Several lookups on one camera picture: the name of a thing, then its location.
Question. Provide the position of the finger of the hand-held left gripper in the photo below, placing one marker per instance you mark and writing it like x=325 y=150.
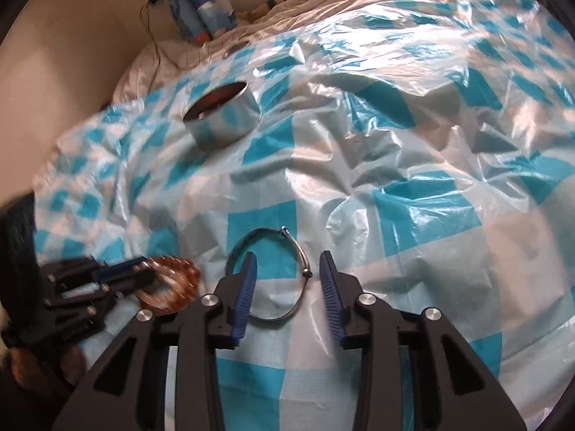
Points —
x=85 y=300
x=119 y=270

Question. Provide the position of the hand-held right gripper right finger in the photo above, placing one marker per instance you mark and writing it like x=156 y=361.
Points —
x=330 y=296

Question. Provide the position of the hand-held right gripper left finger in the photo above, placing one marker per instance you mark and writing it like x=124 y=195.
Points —
x=242 y=296

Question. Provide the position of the dark metal bangle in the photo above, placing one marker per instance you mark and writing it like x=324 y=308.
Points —
x=294 y=251

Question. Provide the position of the round metal tin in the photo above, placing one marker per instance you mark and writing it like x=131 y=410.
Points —
x=224 y=121

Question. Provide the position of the blue checkered plastic sheet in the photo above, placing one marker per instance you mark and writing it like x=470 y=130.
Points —
x=382 y=188

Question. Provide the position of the blue printed curtain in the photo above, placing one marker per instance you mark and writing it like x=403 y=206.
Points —
x=202 y=4

